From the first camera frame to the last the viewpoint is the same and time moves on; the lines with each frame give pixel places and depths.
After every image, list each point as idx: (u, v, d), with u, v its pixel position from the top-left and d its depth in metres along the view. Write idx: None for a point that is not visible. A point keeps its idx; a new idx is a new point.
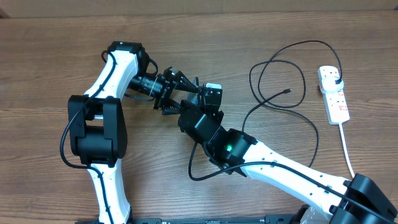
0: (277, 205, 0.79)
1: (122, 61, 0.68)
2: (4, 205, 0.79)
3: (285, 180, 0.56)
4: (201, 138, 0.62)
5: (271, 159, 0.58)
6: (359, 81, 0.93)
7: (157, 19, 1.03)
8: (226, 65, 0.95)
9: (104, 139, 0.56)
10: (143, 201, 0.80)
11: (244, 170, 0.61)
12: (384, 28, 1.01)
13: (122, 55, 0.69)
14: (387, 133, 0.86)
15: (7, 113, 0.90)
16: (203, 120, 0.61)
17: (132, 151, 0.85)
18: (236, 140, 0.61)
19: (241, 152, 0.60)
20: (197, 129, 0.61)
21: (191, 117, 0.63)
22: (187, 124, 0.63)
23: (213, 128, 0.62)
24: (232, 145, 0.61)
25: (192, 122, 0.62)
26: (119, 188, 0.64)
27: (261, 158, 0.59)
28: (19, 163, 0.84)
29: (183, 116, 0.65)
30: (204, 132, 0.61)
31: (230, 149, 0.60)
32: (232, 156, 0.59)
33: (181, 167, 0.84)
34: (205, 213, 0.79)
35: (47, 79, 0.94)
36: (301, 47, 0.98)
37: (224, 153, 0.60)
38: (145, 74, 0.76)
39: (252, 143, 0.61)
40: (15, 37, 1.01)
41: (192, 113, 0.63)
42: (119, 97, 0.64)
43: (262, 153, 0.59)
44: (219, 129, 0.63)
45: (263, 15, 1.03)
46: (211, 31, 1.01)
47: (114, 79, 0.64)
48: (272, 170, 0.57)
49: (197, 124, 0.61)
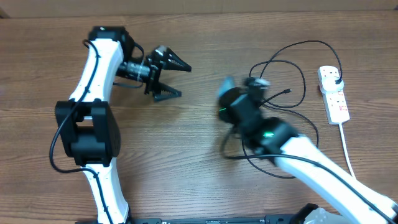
0: (277, 206, 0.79)
1: (104, 52, 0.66)
2: (4, 205, 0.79)
3: (327, 183, 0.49)
4: (237, 119, 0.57)
5: (316, 158, 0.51)
6: (359, 81, 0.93)
7: (157, 19, 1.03)
8: (226, 65, 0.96)
9: (97, 140, 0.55)
10: (143, 201, 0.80)
11: (280, 163, 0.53)
12: (384, 28, 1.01)
13: (104, 45, 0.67)
14: (387, 133, 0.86)
15: (7, 113, 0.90)
16: (242, 98, 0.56)
17: (132, 151, 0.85)
18: (275, 125, 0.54)
19: (282, 142, 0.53)
20: (232, 107, 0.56)
21: (230, 96, 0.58)
22: (226, 102, 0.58)
23: (251, 110, 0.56)
24: (272, 130, 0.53)
25: (229, 100, 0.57)
26: (115, 188, 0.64)
27: (303, 155, 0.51)
28: (18, 163, 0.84)
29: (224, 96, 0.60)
30: (241, 111, 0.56)
31: (268, 135, 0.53)
32: (267, 142, 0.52)
33: (181, 167, 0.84)
34: (205, 213, 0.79)
35: (47, 79, 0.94)
36: (301, 47, 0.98)
37: (261, 137, 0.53)
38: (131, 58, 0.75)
39: (296, 137, 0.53)
40: (14, 37, 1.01)
41: (232, 93, 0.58)
42: (106, 91, 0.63)
43: (305, 150, 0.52)
44: (257, 113, 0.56)
45: (263, 15, 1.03)
46: (211, 31, 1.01)
47: (100, 75, 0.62)
48: (314, 170, 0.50)
49: (235, 100, 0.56)
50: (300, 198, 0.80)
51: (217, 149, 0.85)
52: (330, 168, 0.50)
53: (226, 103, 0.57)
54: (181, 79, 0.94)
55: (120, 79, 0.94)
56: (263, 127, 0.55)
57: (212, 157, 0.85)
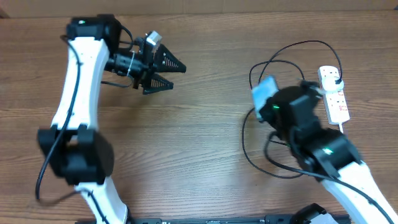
0: (277, 205, 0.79)
1: (87, 58, 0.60)
2: (4, 205, 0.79)
3: (372, 221, 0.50)
4: (292, 120, 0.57)
5: (372, 195, 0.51)
6: (359, 81, 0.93)
7: (157, 19, 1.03)
8: (226, 65, 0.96)
9: (88, 163, 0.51)
10: (143, 201, 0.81)
11: (333, 188, 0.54)
12: (384, 28, 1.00)
13: (84, 43, 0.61)
14: (387, 133, 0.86)
15: (7, 113, 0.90)
16: (303, 100, 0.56)
17: (132, 151, 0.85)
18: (333, 139, 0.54)
19: (337, 162, 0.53)
20: (293, 106, 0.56)
21: (293, 95, 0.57)
22: (286, 99, 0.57)
23: (309, 115, 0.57)
24: (331, 148, 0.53)
25: (291, 99, 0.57)
26: (112, 198, 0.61)
27: (360, 187, 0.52)
28: (18, 163, 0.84)
29: (284, 92, 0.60)
30: (299, 112, 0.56)
31: (326, 150, 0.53)
32: (322, 155, 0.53)
33: (181, 167, 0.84)
34: (205, 213, 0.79)
35: (47, 79, 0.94)
36: (301, 47, 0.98)
37: (315, 147, 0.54)
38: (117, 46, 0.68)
39: (356, 163, 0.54)
40: (14, 37, 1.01)
41: (295, 92, 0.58)
42: (93, 101, 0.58)
43: (365, 183, 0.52)
44: (313, 120, 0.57)
45: (263, 15, 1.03)
46: (211, 31, 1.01)
47: (84, 86, 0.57)
48: (368, 206, 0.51)
49: (295, 101, 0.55)
50: (300, 198, 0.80)
51: (217, 149, 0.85)
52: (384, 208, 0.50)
53: (286, 101, 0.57)
54: (181, 79, 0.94)
55: (120, 79, 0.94)
56: (317, 137, 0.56)
57: (212, 157, 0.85)
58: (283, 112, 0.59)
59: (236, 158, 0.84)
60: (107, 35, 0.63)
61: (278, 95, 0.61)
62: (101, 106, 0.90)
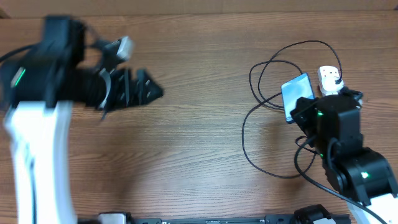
0: (276, 205, 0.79)
1: (34, 135, 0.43)
2: (4, 205, 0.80)
3: None
4: (335, 133, 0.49)
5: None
6: (359, 82, 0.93)
7: (157, 19, 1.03)
8: (226, 65, 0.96)
9: None
10: (143, 201, 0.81)
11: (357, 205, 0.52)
12: (384, 28, 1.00)
13: (30, 117, 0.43)
14: (386, 133, 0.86)
15: None
16: (352, 113, 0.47)
17: (132, 151, 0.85)
18: (374, 162, 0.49)
19: (371, 187, 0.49)
20: (340, 119, 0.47)
21: (339, 104, 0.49)
22: (331, 108, 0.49)
23: (356, 130, 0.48)
24: (370, 173, 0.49)
25: (337, 109, 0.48)
26: None
27: (388, 219, 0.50)
28: None
29: (329, 99, 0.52)
30: (346, 127, 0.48)
31: (364, 175, 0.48)
32: (359, 180, 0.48)
33: (181, 167, 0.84)
34: (205, 213, 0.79)
35: None
36: (301, 47, 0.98)
37: (351, 167, 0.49)
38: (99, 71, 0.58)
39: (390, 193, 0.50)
40: (14, 37, 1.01)
41: (342, 101, 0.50)
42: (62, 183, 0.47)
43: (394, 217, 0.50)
44: (359, 139, 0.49)
45: (263, 15, 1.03)
46: (211, 31, 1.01)
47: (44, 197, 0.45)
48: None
49: (344, 114, 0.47)
50: (300, 198, 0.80)
51: (217, 149, 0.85)
52: None
53: (332, 111, 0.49)
54: (181, 79, 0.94)
55: None
56: (356, 157, 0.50)
57: (212, 157, 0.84)
58: (326, 122, 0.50)
59: (236, 158, 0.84)
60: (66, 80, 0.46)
61: (321, 102, 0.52)
62: None
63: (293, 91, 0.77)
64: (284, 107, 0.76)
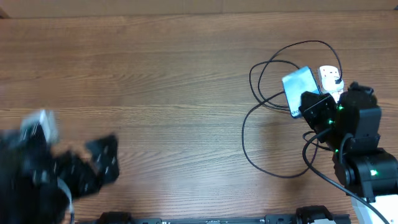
0: (276, 205, 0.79)
1: None
2: None
3: None
4: (352, 127, 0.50)
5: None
6: (359, 82, 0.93)
7: (157, 19, 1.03)
8: (226, 66, 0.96)
9: None
10: (143, 201, 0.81)
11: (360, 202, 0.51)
12: (384, 28, 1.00)
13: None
14: (386, 133, 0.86)
15: (8, 113, 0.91)
16: (372, 112, 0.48)
17: (132, 150, 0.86)
18: (384, 161, 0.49)
19: (379, 186, 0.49)
20: (359, 116, 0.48)
21: (361, 102, 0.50)
22: (352, 104, 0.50)
23: (372, 130, 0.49)
24: (380, 172, 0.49)
25: (359, 104, 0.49)
26: None
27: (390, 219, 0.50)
28: None
29: (352, 95, 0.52)
30: (363, 124, 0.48)
31: (374, 173, 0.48)
32: (368, 178, 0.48)
33: (181, 167, 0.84)
34: (205, 213, 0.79)
35: (48, 79, 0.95)
36: (301, 47, 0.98)
37: (361, 163, 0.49)
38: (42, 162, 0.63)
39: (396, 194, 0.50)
40: (15, 37, 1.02)
41: (365, 100, 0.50)
42: None
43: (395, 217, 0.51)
44: (374, 139, 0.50)
45: (263, 15, 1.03)
46: (211, 32, 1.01)
47: None
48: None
49: (364, 111, 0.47)
50: (300, 198, 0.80)
51: (217, 149, 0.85)
52: None
53: (353, 106, 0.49)
54: (181, 79, 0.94)
55: (120, 79, 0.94)
56: (367, 155, 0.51)
57: (212, 157, 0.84)
58: (346, 117, 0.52)
59: (236, 158, 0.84)
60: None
61: (344, 97, 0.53)
62: (101, 106, 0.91)
63: (295, 85, 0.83)
64: (288, 102, 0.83)
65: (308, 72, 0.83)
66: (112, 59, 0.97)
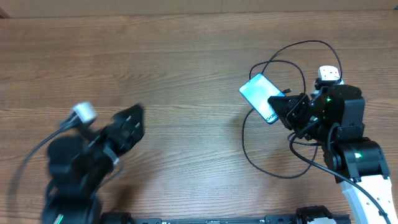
0: (276, 206, 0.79)
1: None
2: (4, 205, 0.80)
3: None
4: (339, 117, 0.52)
5: (385, 208, 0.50)
6: (359, 81, 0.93)
7: (156, 19, 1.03)
8: (226, 66, 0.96)
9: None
10: (143, 201, 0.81)
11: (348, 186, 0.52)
12: (384, 28, 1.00)
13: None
14: (387, 134, 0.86)
15: (7, 113, 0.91)
16: (356, 102, 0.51)
17: (132, 151, 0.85)
18: (369, 146, 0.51)
19: (364, 168, 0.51)
20: (346, 104, 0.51)
21: (347, 93, 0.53)
22: (339, 95, 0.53)
23: (357, 119, 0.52)
24: (364, 155, 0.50)
25: (346, 95, 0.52)
26: None
27: (377, 197, 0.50)
28: (19, 163, 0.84)
29: (338, 88, 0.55)
30: (348, 112, 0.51)
31: (359, 156, 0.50)
32: (353, 160, 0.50)
33: (181, 167, 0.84)
34: (205, 213, 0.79)
35: (47, 79, 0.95)
36: (301, 47, 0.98)
37: (347, 148, 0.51)
38: (66, 150, 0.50)
39: (382, 175, 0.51)
40: (14, 37, 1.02)
41: (351, 91, 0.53)
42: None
43: (384, 196, 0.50)
44: (360, 127, 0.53)
45: (263, 15, 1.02)
46: (211, 31, 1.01)
47: None
48: (377, 216, 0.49)
49: (349, 101, 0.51)
50: (300, 198, 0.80)
51: (217, 149, 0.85)
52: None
53: (339, 98, 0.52)
54: (181, 79, 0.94)
55: (120, 79, 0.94)
56: (353, 142, 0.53)
57: (212, 157, 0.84)
58: (333, 107, 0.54)
59: (236, 158, 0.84)
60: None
61: (330, 89, 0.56)
62: (100, 106, 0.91)
63: (256, 94, 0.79)
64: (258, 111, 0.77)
65: (262, 78, 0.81)
66: (112, 59, 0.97)
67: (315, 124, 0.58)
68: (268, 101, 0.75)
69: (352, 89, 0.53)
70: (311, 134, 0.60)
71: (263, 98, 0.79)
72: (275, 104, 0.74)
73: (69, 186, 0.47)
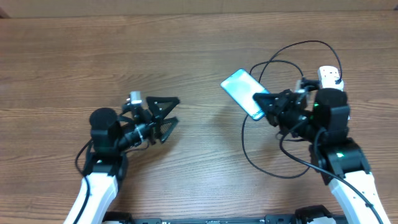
0: (277, 206, 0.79)
1: (101, 187, 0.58)
2: (4, 205, 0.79)
3: (364, 219, 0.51)
4: (325, 122, 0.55)
5: (370, 199, 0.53)
6: (359, 82, 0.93)
7: (157, 19, 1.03)
8: (226, 66, 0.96)
9: (109, 172, 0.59)
10: (143, 201, 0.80)
11: (334, 183, 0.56)
12: (384, 28, 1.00)
13: (100, 179, 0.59)
14: (387, 133, 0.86)
15: (7, 113, 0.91)
16: (343, 109, 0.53)
17: (132, 151, 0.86)
18: (350, 149, 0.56)
19: (346, 167, 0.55)
20: (332, 112, 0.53)
21: (334, 99, 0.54)
22: (326, 102, 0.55)
23: (343, 124, 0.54)
24: (345, 153, 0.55)
25: (332, 102, 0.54)
26: (99, 210, 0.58)
27: (362, 191, 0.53)
28: (18, 162, 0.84)
29: (325, 93, 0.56)
30: (336, 120, 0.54)
31: (341, 156, 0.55)
32: (336, 161, 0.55)
33: (181, 167, 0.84)
34: (205, 213, 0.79)
35: (47, 79, 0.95)
36: (301, 47, 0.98)
37: (331, 152, 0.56)
38: (102, 119, 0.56)
39: (364, 171, 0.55)
40: (15, 37, 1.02)
41: (337, 97, 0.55)
42: (114, 192, 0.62)
43: (369, 189, 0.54)
44: (344, 130, 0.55)
45: (263, 15, 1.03)
46: (211, 31, 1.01)
47: (86, 218, 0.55)
48: (364, 208, 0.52)
49: (335, 108, 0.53)
50: (300, 198, 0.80)
51: (217, 149, 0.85)
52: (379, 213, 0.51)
53: (326, 106, 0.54)
54: (181, 79, 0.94)
55: (120, 79, 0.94)
56: (339, 145, 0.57)
57: (212, 157, 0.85)
58: (320, 114, 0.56)
59: (236, 157, 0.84)
60: (122, 177, 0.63)
61: (318, 94, 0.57)
62: (100, 106, 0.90)
63: (239, 89, 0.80)
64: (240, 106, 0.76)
65: (245, 73, 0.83)
66: (112, 59, 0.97)
67: (304, 124, 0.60)
68: (254, 98, 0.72)
69: (339, 95, 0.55)
70: (300, 132, 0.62)
71: (245, 93, 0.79)
72: (262, 102, 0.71)
73: (102, 146, 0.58)
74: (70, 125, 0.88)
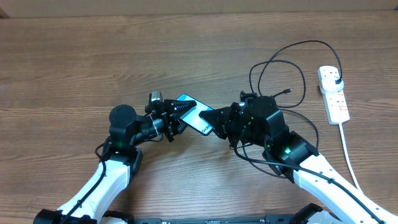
0: (277, 206, 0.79)
1: (116, 170, 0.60)
2: (4, 205, 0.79)
3: (335, 198, 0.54)
4: (265, 130, 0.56)
5: (329, 175, 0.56)
6: (359, 81, 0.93)
7: (157, 19, 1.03)
8: (226, 65, 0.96)
9: (124, 163, 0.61)
10: (143, 202, 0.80)
11: (295, 177, 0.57)
12: (384, 27, 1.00)
13: (115, 166, 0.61)
14: (387, 133, 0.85)
15: (7, 113, 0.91)
16: (277, 115, 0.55)
17: None
18: (296, 142, 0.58)
19: (298, 158, 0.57)
20: (268, 122, 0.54)
21: (265, 108, 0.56)
22: (259, 113, 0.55)
23: (282, 126, 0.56)
24: (291, 147, 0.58)
25: (265, 112, 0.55)
26: (111, 192, 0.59)
27: (319, 172, 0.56)
28: (18, 162, 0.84)
29: (256, 103, 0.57)
30: (273, 127, 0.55)
31: (288, 152, 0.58)
32: (288, 158, 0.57)
33: (181, 167, 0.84)
34: (205, 213, 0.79)
35: (47, 79, 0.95)
36: (301, 47, 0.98)
37: (282, 154, 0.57)
38: (122, 117, 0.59)
39: (313, 155, 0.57)
40: (14, 37, 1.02)
41: (267, 104, 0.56)
42: (127, 182, 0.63)
43: (322, 167, 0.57)
44: (285, 129, 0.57)
45: (263, 15, 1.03)
46: (211, 31, 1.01)
47: (97, 195, 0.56)
48: (326, 186, 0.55)
49: (270, 116, 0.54)
50: (300, 198, 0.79)
51: (217, 149, 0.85)
52: (342, 184, 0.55)
53: (260, 116, 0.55)
54: (181, 79, 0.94)
55: (120, 79, 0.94)
56: (286, 142, 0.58)
57: (212, 157, 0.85)
58: (258, 124, 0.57)
59: (236, 158, 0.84)
60: (135, 171, 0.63)
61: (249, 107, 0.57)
62: (100, 106, 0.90)
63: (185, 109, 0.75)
64: (191, 126, 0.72)
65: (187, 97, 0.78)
66: (112, 59, 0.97)
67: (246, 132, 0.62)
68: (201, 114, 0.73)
69: (269, 102, 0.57)
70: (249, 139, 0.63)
71: (194, 114, 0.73)
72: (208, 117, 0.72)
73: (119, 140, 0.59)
74: (71, 125, 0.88)
